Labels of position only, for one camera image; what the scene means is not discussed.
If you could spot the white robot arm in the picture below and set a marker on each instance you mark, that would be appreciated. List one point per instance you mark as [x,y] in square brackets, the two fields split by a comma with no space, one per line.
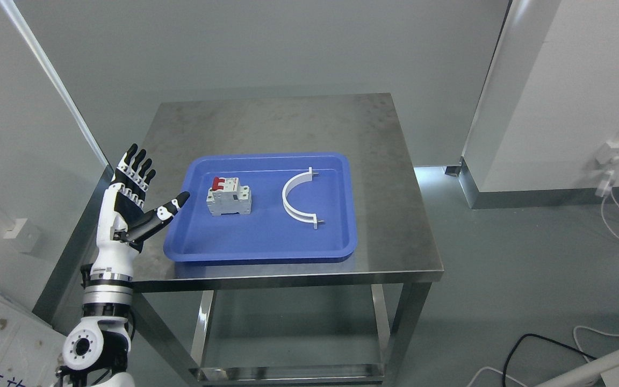
[101,341]

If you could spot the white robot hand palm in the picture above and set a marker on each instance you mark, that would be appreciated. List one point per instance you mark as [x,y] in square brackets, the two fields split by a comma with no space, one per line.
[115,257]

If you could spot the stainless steel table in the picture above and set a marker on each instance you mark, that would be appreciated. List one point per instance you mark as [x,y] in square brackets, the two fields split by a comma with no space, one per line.
[396,255]

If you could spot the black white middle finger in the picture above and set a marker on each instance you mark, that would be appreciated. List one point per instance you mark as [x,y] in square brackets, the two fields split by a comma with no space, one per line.
[141,167]

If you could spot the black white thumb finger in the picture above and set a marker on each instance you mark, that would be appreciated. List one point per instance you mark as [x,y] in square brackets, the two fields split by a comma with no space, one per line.
[148,224]

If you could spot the white wall power adapter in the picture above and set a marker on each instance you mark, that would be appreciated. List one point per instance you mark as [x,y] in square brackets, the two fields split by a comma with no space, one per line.
[608,159]

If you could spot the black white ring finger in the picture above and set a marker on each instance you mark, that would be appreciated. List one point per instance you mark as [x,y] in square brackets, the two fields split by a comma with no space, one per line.
[140,155]

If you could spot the blue plastic tray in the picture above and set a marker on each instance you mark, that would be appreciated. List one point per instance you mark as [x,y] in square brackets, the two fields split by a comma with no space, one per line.
[268,234]

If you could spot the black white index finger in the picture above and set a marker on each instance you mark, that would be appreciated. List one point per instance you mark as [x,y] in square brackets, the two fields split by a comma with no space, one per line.
[141,187]

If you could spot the white wall socket box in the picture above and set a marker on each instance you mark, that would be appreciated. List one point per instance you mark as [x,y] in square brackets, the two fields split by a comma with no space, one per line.
[24,236]

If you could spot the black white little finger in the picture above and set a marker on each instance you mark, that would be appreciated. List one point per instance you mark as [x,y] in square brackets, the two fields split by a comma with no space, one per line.
[125,172]

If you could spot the white curved plastic bracket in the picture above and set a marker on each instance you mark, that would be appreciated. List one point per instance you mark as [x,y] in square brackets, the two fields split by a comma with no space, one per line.
[290,203]

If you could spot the grey red circuit breaker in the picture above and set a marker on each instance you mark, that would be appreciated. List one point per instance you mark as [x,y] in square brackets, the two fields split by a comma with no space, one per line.
[228,196]

